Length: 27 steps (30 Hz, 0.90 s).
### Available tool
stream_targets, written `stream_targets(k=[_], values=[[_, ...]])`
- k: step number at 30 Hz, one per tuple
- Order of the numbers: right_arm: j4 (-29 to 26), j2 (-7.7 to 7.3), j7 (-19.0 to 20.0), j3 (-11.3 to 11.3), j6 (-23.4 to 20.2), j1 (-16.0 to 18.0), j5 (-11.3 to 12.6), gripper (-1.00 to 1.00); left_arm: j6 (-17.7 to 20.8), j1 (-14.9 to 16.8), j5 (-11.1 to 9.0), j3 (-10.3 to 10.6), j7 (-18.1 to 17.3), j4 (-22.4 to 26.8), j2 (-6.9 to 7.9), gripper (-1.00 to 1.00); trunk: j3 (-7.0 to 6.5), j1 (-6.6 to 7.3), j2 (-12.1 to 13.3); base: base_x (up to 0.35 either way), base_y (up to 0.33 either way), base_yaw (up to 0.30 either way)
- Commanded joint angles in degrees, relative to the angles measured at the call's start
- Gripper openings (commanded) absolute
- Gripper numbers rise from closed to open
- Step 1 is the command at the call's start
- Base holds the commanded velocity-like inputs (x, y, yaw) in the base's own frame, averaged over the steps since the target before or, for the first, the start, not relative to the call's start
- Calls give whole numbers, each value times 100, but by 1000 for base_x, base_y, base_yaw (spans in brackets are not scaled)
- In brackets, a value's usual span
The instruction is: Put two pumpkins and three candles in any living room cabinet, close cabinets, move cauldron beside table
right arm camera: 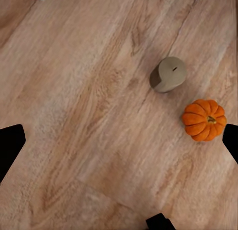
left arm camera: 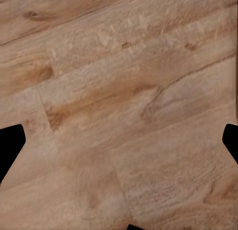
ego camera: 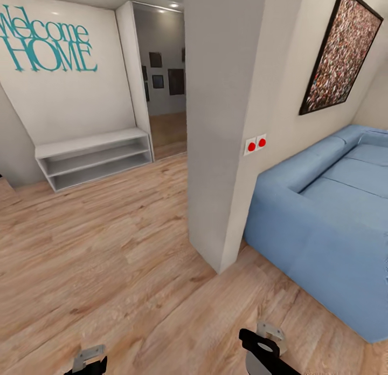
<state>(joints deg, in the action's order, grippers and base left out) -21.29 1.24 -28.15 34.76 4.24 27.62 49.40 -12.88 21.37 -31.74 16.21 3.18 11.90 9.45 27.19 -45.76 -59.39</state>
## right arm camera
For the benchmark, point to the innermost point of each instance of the pillar candle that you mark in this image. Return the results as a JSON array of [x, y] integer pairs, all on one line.
[[168, 74]]

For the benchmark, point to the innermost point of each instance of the pumpkin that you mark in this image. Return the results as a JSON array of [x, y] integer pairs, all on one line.
[[204, 120]]

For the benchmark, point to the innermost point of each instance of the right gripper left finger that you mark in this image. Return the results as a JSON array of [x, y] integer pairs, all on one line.
[[12, 139]]

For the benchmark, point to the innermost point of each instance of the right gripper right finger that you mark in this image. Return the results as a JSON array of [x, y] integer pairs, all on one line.
[[230, 139]]

